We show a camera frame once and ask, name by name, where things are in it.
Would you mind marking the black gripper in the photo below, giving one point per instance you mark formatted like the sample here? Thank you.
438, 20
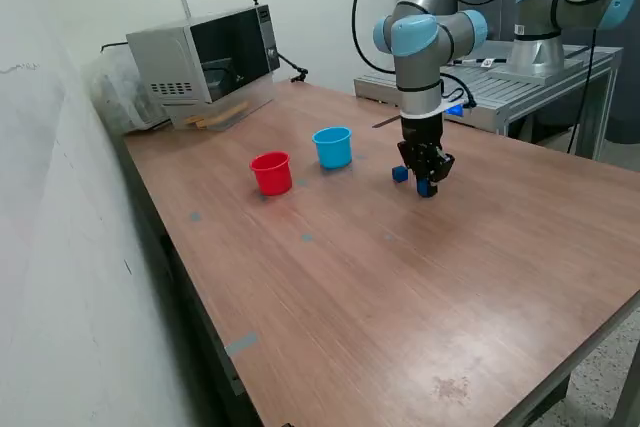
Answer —
422, 132

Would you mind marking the blue cube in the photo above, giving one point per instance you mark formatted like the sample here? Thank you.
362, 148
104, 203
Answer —
397, 175
423, 190

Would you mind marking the aluminium robot base table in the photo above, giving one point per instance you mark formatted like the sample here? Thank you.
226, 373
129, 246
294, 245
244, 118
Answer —
500, 92

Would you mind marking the thin metal strip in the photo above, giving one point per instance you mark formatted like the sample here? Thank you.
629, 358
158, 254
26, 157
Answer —
385, 122

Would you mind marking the blue plastic cup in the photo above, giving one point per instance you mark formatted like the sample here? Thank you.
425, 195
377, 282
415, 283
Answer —
332, 154

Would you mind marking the red plastic cup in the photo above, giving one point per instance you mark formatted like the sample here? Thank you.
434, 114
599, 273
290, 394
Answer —
272, 179

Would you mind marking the clear acrylic stand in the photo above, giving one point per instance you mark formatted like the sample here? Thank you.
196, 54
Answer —
255, 97

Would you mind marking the wooden sticks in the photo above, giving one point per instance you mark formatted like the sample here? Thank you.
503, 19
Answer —
215, 118

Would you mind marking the grey tape strip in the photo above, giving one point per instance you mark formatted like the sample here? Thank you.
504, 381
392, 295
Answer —
241, 343

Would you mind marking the silver microwave oven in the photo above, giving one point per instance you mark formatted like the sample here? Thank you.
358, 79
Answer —
165, 62

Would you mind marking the wrist camera on white plate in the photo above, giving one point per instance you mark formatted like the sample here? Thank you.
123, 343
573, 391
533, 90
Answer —
456, 110

